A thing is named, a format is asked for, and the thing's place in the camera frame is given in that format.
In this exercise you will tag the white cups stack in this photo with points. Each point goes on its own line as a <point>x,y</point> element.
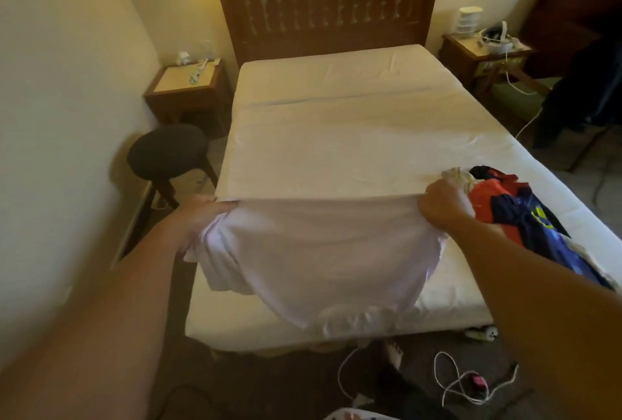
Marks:
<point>467,21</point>

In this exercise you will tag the wooden nightstand with phone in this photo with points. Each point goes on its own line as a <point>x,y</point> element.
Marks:
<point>481,57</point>

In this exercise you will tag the black round stool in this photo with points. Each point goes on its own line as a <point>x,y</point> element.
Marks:
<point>167,152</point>

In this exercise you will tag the wooden headboard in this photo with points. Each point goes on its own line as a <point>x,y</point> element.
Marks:
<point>330,6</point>

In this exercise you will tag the white remote control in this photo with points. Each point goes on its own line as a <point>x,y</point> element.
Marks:
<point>198,71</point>

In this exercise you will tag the person's white printed shirt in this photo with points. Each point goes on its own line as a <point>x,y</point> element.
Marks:
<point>360,415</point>

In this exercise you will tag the black garment on chair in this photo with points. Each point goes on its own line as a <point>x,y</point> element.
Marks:
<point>583,84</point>

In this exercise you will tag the person's right hand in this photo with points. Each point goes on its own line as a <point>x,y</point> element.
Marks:
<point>443,205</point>

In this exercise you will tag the person's left forearm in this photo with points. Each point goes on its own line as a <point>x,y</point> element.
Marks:
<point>97,337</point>

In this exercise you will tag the person's left hand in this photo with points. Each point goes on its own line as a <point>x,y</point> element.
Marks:
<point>199,216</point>

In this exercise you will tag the person's right forearm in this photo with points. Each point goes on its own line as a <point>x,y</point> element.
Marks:
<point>544,318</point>

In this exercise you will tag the wooden nightstand with remote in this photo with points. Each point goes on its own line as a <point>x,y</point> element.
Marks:
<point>185,94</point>

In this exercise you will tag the green wooden armchair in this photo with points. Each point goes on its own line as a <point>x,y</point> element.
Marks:
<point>530,94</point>

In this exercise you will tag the white bed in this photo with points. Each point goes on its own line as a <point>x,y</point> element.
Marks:
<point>350,133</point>

